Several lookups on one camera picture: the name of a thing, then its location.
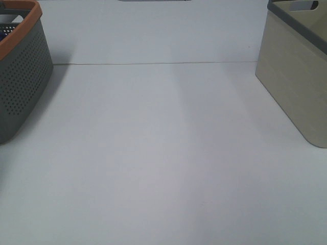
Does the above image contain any beige bin grey rim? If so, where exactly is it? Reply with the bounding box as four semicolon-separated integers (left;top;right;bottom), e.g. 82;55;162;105
255;1;326;148

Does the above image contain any grey perforated basket orange rim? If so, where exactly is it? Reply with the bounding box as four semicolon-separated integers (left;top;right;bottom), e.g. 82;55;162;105
1;1;53;144

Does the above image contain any blue item in basket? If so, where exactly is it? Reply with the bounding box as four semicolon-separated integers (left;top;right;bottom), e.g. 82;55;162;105
0;32;7;41

